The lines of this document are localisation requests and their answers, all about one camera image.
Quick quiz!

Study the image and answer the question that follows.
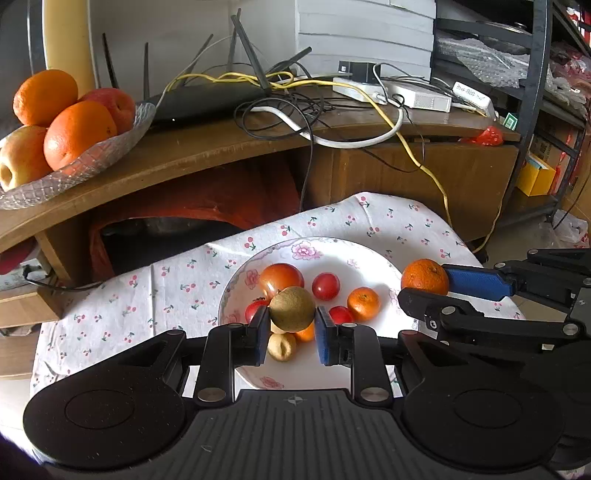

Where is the small red cherry tomato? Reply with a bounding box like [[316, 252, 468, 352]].
[[329, 306, 356, 325]]

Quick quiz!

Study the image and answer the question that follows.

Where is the orange mandarin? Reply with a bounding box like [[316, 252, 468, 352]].
[[401, 259, 450, 296], [346, 287, 381, 322], [294, 323, 315, 342]]

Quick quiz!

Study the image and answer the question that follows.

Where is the oval red cherry tomato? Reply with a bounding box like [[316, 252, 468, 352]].
[[245, 298, 270, 323]]

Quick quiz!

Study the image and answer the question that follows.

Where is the tan longan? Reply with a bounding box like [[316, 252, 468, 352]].
[[269, 286, 315, 333], [267, 333, 297, 362], [270, 322, 284, 334]]

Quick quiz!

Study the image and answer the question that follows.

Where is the hidden red cherry tomato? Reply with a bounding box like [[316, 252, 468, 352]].
[[311, 272, 341, 301]]

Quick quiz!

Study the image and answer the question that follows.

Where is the large red tomato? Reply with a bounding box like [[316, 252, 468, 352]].
[[259, 263, 304, 299]]

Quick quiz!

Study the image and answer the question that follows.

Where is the white floral porcelain bowl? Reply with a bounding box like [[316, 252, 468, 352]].
[[219, 237, 418, 390]]

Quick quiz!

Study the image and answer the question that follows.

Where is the yellow box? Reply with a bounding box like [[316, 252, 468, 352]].
[[516, 153, 555, 197]]

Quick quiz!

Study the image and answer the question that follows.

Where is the wooden tv stand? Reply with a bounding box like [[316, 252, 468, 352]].
[[0, 87, 523, 379]]

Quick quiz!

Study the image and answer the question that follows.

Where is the cherry print tablecloth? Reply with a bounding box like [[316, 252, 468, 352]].
[[29, 191, 528, 398]]

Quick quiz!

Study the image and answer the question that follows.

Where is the red plastic bag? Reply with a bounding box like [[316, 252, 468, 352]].
[[460, 126, 504, 147]]

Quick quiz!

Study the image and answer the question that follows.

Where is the black metal shelf rack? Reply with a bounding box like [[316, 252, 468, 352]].
[[432, 1, 590, 226]]

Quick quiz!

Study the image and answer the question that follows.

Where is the white labelled device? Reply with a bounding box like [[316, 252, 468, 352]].
[[452, 81, 497, 119]]

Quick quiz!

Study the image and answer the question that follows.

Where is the white power strip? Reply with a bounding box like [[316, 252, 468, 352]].
[[332, 77, 452, 113]]

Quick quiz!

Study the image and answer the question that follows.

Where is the silver set-top box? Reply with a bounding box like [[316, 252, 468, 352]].
[[0, 258, 52, 291]]

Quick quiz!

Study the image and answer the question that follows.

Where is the glass fruit dish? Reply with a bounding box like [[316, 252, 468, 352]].
[[1, 102, 156, 210]]

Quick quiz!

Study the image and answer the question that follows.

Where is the black power adapter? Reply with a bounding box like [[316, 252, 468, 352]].
[[338, 60, 381, 85]]

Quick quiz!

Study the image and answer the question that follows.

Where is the front large orange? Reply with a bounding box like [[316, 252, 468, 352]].
[[43, 100, 117, 171]]

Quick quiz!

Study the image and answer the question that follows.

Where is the large orange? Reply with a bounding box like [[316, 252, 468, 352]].
[[43, 100, 117, 171], [13, 69, 78, 127]]

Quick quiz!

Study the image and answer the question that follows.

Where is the black wifi router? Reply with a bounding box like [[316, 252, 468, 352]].
[[89, 1, 301, 124]]

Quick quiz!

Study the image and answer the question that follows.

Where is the yellow red apple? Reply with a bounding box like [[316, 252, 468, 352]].
[[1, 125, 52, 191]]

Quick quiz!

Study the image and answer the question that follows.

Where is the top large orange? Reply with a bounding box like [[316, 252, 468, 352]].
[[13, 69, 78, 127]]

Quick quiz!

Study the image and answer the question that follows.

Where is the yellow cylinder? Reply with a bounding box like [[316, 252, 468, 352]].
[[42, 0, 95, 95]]

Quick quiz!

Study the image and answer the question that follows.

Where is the yellow network cable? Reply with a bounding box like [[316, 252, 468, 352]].
[[163, 69, 505, 255]]

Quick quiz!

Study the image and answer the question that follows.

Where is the thick white cable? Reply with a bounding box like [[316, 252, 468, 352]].
[[248, 104, 406, 150]]

